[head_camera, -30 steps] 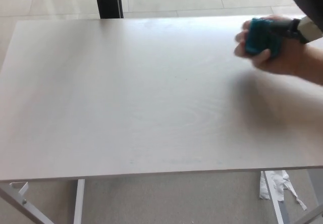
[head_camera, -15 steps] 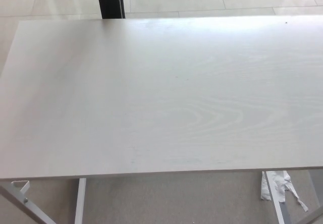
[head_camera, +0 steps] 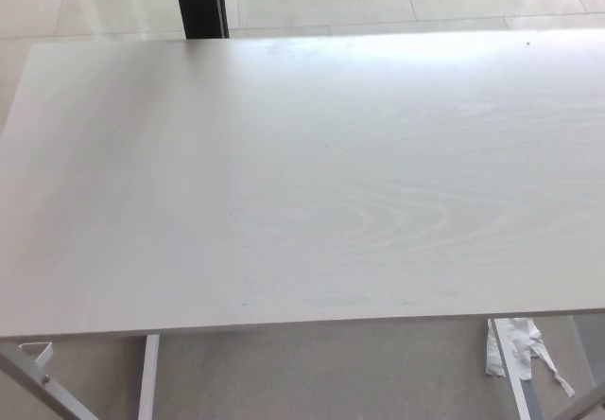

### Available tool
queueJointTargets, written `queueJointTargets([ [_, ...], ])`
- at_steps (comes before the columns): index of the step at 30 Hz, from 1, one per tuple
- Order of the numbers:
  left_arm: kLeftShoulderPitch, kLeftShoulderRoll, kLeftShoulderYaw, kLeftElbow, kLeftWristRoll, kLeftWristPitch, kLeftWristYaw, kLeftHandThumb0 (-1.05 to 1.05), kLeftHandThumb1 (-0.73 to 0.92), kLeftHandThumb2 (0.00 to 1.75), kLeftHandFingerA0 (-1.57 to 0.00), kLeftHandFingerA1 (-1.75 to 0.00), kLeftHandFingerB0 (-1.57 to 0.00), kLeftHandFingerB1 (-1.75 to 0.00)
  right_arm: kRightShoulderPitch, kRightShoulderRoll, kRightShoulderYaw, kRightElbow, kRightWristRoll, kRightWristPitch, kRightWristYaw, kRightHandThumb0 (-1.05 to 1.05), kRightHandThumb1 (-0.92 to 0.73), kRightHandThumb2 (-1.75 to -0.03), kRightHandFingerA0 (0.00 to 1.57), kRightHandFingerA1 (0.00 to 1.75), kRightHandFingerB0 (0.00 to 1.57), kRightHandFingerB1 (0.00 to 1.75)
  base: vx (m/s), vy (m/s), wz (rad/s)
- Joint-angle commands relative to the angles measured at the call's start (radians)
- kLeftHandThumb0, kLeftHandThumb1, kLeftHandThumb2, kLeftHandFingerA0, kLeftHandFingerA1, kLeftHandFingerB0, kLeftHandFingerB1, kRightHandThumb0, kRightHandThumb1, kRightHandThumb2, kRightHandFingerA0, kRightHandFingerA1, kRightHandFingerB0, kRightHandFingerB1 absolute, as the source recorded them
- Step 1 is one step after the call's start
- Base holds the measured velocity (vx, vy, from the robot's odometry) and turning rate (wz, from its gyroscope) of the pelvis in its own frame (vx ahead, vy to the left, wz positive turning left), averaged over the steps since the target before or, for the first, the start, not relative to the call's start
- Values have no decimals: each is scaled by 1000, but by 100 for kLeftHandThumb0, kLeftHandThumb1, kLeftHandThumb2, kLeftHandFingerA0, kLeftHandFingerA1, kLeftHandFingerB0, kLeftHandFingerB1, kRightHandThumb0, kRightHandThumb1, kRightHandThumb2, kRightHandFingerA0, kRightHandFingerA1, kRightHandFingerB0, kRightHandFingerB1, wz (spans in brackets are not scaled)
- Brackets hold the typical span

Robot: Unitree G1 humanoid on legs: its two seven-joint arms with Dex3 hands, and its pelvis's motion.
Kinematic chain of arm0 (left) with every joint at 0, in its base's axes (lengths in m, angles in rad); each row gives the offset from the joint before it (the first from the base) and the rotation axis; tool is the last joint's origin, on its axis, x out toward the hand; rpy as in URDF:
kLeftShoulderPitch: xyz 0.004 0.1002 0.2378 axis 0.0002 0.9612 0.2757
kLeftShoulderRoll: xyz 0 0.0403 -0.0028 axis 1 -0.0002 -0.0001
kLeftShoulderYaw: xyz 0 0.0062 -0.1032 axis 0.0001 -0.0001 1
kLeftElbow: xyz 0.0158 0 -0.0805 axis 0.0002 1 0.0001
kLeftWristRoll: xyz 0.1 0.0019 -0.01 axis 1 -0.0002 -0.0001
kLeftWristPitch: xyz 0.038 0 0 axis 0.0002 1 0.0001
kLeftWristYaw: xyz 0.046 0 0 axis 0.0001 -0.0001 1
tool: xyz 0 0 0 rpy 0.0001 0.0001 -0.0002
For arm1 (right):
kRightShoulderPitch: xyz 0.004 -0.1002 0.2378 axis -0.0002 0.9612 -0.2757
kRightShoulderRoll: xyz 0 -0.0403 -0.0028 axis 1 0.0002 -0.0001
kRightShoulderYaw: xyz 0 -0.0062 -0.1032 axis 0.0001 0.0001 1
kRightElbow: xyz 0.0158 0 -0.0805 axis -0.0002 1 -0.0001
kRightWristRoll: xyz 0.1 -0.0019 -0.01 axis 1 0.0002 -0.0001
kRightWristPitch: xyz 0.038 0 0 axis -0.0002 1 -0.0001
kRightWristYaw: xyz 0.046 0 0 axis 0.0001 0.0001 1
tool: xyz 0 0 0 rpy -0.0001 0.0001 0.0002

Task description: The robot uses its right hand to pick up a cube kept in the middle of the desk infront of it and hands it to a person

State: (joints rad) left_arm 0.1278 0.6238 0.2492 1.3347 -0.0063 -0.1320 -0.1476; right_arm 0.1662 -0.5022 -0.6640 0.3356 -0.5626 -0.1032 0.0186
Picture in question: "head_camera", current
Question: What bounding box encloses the white upright table leg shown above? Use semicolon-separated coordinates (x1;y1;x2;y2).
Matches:
138;334;162;420

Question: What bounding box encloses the white slanted table leg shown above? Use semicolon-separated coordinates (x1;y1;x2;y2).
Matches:
488;318;540;420

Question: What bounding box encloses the white diagonal table brace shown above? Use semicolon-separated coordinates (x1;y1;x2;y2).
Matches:
0;343;96;420

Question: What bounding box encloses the black vertical post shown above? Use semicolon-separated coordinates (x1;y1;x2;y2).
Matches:
170;0;231;41

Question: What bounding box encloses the white hook bracket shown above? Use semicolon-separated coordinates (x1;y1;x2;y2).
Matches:
18;341;55;369

